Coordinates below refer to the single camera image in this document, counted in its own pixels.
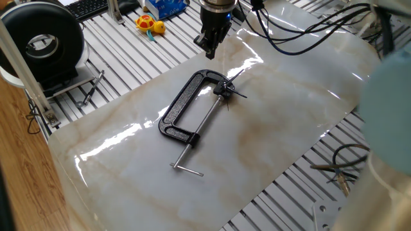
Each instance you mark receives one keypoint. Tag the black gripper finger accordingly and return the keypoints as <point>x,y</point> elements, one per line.
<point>202,40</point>
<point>214,43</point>

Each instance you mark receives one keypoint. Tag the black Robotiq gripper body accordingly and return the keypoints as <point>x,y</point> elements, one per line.
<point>215,20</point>

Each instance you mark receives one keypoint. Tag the long black clock hand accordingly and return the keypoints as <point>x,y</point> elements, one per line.
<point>236,76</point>

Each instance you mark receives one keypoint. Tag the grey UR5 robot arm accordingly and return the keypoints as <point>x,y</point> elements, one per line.
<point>385,112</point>

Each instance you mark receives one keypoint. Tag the black clock movement box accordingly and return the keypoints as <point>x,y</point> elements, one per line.
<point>221,90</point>

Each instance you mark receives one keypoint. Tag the short black clock hand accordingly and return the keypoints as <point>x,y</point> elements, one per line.
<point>239,94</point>

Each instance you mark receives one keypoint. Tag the blue tissue box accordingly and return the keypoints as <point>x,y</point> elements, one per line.
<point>167,8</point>

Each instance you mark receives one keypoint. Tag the yellow turtle toy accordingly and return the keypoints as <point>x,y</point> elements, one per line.
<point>147,24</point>

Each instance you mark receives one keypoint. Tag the thin black second hand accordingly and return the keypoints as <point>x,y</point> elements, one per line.
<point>227,104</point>

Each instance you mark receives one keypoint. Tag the black C-clamp with steel screw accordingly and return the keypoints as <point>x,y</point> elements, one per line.
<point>180,106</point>

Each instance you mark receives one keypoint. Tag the black computer mouse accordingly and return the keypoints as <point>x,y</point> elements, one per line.
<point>128,5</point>

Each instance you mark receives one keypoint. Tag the glossy marble pattern mat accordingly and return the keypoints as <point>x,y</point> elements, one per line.
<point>224,160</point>

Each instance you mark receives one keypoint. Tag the black and silver hand tool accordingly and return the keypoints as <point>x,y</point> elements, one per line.
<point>93,88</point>

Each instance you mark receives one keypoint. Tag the black computer keyboard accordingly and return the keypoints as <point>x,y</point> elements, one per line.
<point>86,8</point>

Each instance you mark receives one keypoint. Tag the white tyre stand plate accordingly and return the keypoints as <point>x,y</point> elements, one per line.
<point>83,80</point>

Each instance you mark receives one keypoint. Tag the white perforated metal plate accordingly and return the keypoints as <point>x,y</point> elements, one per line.
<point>324,213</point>

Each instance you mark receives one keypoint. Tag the short aluminium bracket post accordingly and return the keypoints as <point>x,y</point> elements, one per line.
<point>115,11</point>

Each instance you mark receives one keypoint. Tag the aluminium frame post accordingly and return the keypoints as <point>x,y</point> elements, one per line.
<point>25,67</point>

